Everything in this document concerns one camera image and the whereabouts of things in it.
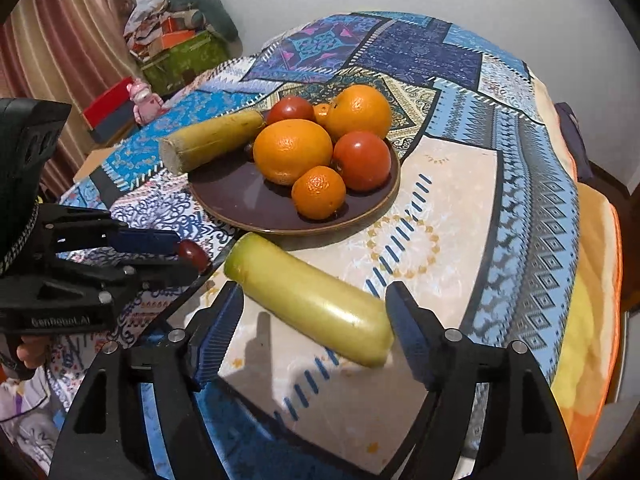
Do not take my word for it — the orange cardboard box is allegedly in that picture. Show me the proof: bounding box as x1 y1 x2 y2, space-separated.
150 30 196 51

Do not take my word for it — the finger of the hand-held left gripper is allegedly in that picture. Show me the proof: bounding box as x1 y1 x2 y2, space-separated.
54 258 202 307
42 205 183 257

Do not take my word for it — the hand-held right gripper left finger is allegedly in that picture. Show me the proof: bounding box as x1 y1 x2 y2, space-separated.
47 280 246 480

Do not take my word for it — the green patterned box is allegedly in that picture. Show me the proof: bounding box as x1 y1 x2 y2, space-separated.
140 30 233 96

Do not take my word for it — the dark brown plate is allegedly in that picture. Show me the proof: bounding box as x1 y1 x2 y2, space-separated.
187 125 402 235

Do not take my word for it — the red jujube date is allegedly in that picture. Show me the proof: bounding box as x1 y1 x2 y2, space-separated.
177 239 211 273

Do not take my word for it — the red box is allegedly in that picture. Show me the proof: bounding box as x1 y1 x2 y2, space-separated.
82 77 138 131

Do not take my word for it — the large orange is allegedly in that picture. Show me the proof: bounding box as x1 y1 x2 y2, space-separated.
253 119 334 186
327 85 392 141

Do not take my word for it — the orange yellow blanket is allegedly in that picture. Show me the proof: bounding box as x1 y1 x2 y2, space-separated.
550 180 623 466

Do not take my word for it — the grey long pillow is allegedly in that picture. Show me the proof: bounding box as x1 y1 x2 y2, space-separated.
165 0 240 41

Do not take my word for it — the dark flat box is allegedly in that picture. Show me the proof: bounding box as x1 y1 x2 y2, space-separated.
92 110 140 143

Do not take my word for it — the red tomato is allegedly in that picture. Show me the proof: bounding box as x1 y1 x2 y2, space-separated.
266 95 316 126
333 131 392 192

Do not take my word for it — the pink plush toy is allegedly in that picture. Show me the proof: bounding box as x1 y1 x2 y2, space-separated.
127 79 168 126

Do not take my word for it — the person's left hand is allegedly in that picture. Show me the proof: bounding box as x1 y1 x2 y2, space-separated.
16 334 52 369

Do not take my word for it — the tan cardboard box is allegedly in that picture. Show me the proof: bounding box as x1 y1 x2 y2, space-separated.
75 145 121 181

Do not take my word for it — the striped brown curtain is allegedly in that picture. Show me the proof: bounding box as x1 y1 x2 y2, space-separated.
0 0 138 196

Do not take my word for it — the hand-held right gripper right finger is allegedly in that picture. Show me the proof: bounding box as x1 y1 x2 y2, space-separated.
385 280 581 480

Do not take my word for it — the blue patchwork tablecloth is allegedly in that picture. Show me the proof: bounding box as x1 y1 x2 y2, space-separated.
50 10 583 480

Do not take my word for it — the yellow sugarcane piece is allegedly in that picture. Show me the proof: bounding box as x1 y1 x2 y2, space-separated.
159 109 267 177

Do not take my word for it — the green sugarcane piece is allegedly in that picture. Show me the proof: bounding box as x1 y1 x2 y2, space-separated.
223 232 396 368

